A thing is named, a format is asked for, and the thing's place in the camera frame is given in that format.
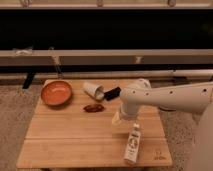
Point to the black rectangular block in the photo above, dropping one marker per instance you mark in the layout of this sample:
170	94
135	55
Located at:
114	93

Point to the orange bowl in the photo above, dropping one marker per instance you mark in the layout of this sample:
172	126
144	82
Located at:
56	93

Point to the brown dried fruit piece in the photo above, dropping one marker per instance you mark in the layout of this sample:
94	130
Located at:
94	108

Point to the white paper cup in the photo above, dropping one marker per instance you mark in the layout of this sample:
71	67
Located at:
94	90

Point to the black bracket leg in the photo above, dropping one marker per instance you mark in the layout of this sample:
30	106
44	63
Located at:
28	80

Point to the grey metal rail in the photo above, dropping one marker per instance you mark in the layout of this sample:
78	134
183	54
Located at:
190	56

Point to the white plastic bottle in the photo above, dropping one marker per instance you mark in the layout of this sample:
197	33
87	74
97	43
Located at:
133	143

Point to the wooden table board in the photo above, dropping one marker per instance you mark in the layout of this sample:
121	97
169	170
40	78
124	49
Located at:
68	137

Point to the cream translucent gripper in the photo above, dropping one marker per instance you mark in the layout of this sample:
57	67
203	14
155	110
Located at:
117	119

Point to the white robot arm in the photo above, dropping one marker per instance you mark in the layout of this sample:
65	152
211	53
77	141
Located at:
192	98

